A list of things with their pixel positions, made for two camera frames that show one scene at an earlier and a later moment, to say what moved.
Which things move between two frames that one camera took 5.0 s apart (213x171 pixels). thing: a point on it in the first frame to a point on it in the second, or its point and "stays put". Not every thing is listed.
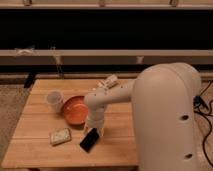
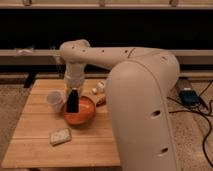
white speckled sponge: (59, 136) stays put
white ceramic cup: (54, 101) stays put
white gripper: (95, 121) to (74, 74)
